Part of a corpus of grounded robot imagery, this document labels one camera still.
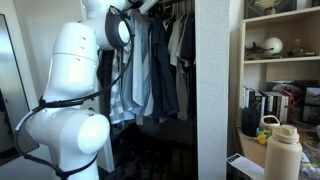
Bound light grey t-shirt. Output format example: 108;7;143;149
175;61;190;122

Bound light blue shirt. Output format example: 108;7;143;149
120;9;155;117

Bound blue white checked shirt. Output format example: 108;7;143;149
109;49;136;126

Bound white t-shirt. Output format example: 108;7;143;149
167;14;185;67

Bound dark quilted jacket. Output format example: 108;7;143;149
96;49;115;118

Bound black metal shoe rack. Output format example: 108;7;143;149
113;123;196;180

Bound white plastic hanger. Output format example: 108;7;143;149
161;5;174;32

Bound white spine book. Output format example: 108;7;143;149
242;85;251;110

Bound black spine book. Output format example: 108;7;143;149
249;88;257;110

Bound black cylindrical speaker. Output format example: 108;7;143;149
241;107;261;138

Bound dark shark figurine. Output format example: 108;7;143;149
244;41;275;61

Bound light wooden desk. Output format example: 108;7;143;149
237;128;320;180

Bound yellow green packet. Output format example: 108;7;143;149
255;127;274;146

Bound white paper card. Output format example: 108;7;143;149
226;153;265;180

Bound white globe ornament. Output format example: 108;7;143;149
261;36;284;56

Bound light wooden bookshelf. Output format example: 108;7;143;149
235;5;320;134

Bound red spine book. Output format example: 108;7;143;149
283;89;295;124

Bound dark framed picture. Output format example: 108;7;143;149
244;0;298;20

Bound cream insulated water bottle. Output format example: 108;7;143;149
263;124;304;180

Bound glass bottle ornament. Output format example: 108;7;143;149
288;38;317;58

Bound clear plastic bag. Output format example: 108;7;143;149
298;133;320;180

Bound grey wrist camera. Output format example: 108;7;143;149
138;0;160;15

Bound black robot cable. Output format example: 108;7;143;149
13;6;136;179

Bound black photo frame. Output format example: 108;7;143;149
301;86;320;126

